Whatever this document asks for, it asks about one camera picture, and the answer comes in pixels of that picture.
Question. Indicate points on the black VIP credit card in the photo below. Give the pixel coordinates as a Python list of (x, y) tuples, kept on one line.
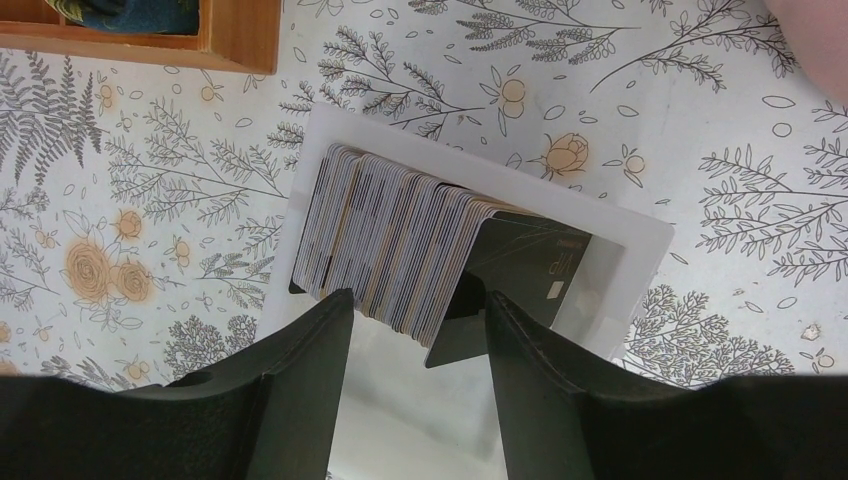
[(530, 259)]

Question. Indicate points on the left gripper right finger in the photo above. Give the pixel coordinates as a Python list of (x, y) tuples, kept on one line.
[(566, 413)]

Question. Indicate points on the dark patterned rolled sock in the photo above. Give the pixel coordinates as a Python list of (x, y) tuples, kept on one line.
[(132, 16)]

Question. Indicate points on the floral table mat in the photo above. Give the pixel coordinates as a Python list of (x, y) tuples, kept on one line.
[(142, 204)]

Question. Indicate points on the pink cloth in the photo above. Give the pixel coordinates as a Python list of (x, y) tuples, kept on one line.
[(816, 31)]

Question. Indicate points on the wooden compartment tray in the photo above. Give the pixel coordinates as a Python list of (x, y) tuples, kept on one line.
[(236, 36)]

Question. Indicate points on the white translucent card box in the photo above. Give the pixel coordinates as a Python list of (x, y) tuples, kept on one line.
[(398, 419)]

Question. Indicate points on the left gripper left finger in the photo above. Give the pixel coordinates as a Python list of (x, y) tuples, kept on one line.
[(266, 412)]

